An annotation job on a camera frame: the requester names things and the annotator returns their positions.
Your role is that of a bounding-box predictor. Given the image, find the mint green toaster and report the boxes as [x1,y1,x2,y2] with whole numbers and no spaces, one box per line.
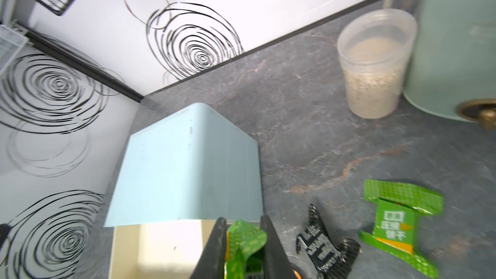
[404,0,495,130]

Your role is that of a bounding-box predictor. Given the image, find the white mesh wall shelf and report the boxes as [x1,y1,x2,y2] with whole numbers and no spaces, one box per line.
[1,25,28,74]

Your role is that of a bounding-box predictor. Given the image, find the orange cookie packet right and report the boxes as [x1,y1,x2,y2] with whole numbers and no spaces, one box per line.
[293,269,302,279]

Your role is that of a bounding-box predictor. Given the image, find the green cookie packet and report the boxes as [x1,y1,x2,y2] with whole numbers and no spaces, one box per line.
[359,179,444,278]
[224,220,268,279]

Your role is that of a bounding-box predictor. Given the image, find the black cookie packet right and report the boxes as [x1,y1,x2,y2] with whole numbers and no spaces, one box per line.
[295,204,361,278]

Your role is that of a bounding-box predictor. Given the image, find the clear jar with oats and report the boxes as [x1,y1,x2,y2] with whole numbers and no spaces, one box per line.
[337,9,417,119]

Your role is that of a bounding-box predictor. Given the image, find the light blue drawer box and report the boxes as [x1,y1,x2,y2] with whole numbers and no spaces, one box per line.
[105,103,263,278]

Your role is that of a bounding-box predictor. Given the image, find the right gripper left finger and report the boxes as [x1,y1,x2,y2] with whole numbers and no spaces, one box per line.
[190,217,228,279]

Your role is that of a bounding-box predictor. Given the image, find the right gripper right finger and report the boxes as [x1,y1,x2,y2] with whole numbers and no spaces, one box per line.
[260,214,296,279]

